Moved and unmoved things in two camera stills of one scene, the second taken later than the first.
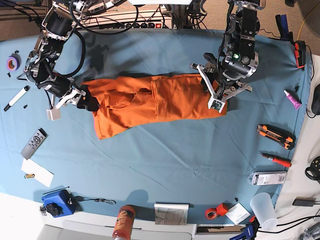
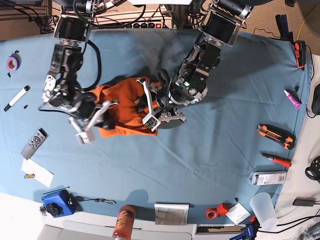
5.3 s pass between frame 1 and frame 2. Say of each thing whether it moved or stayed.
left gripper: moved
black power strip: stayed
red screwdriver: stayed
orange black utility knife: stayed
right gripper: moved
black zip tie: stayed
